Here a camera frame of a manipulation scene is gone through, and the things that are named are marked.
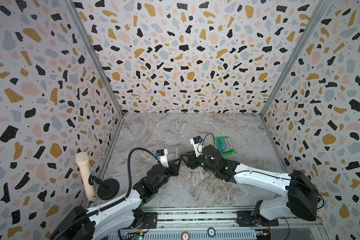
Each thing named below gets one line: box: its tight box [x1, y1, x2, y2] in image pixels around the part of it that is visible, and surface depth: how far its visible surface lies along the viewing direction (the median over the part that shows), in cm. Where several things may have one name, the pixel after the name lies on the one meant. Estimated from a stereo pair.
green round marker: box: [207, 227, 216, 238], surface depth 72 cm
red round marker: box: [181, 231, 190, 240], surface depth 71 cm
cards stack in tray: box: [218, 137, 233, 152], surface depth 102 cm
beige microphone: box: [75, 151, 95, 201], surface depth 65 cm
